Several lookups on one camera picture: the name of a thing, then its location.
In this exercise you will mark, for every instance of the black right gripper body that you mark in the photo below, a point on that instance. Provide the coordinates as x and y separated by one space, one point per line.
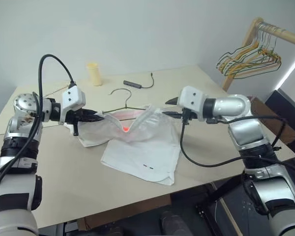
188 115

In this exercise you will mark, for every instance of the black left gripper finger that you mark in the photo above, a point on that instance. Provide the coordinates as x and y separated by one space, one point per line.
93 118
91 112

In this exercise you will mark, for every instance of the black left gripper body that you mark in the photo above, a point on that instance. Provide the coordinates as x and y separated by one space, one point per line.
72 116

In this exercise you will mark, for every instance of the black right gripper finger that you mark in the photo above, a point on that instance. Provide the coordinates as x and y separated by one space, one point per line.
172 114
173 102

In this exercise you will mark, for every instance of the white t-shirt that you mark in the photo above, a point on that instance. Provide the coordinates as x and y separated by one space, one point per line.
137 159

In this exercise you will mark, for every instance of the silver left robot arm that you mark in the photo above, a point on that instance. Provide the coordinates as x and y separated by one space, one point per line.
14 172

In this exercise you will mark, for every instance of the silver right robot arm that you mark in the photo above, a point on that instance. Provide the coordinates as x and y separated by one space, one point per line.
260 137

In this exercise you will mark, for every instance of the cream plastic cup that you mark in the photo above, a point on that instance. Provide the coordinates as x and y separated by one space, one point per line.
94 73

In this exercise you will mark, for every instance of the brown cardboard box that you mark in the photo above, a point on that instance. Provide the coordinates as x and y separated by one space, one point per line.
268 109

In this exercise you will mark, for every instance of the black case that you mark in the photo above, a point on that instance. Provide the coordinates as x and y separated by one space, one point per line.
293 110

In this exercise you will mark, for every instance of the dark rounded shape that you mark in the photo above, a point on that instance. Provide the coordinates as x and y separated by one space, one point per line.
173 221

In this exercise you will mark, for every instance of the wooden clothes rack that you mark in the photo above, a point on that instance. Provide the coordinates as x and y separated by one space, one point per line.
292 36

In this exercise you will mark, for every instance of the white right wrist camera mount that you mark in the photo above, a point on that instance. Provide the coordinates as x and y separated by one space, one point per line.
191 98

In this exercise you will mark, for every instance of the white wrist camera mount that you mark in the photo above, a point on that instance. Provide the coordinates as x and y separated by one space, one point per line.
72 98
191 98

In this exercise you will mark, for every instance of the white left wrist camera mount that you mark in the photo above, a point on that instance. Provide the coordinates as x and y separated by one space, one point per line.
72 98

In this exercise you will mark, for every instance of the black metal table frame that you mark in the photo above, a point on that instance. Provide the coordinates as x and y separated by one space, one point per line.
218 196

